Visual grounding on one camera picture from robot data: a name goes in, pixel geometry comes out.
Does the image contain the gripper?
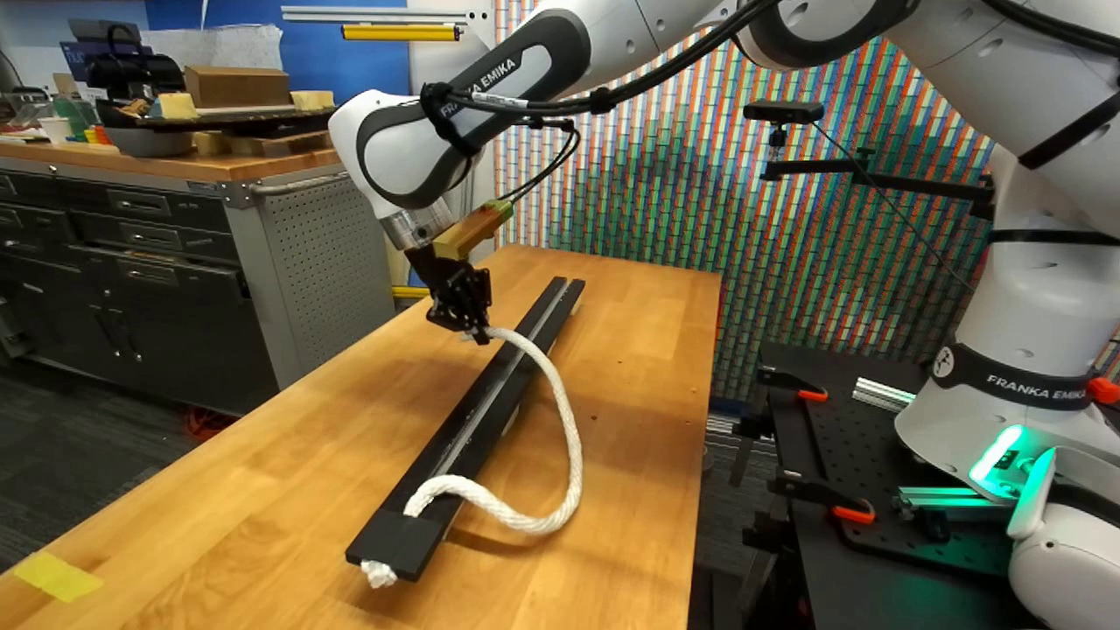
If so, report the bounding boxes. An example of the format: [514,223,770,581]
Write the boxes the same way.
[404,244,494,347]

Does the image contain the white rope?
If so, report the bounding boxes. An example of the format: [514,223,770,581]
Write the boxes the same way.
[360,325,585,590]

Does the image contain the yellow bar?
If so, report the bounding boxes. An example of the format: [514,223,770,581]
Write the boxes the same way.
[340,24,463,43]

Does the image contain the grey tool cabinet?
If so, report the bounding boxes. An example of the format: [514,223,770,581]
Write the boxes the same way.
[0,140,396,417]

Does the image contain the brown cardboard box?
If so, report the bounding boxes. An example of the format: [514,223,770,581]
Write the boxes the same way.
[183,65,293,111]

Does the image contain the black clamp with orange tip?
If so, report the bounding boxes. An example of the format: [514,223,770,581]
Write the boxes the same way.
[769,471,878,527]
[756,365,830,404]

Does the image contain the grey bowl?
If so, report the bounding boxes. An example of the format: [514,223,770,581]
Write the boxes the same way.
[104,126,195,159]

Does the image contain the short aluminium profile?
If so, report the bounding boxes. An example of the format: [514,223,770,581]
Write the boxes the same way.
[852,376,917,414]

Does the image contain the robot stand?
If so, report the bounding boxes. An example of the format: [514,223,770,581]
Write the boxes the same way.
[729,340,1120,630]

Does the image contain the yellow tape piece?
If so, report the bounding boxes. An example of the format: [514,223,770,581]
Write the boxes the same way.
[11,550,104,604]

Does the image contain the long aluminium profile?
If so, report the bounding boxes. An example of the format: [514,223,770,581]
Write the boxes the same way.
[892,486,1009,529]

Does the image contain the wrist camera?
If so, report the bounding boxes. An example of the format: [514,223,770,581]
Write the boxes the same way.
[432,199,515,262]

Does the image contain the long black rail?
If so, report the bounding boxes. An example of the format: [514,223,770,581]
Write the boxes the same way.
[345,276,587,584]

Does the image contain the orange cable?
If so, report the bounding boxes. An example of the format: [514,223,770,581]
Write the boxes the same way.
[183,406,235,440]

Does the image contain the silver rail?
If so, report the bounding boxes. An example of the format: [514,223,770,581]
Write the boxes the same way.
[280,5,493,25]

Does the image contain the camera on mount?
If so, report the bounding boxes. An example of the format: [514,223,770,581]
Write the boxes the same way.
[743,100,997,221]

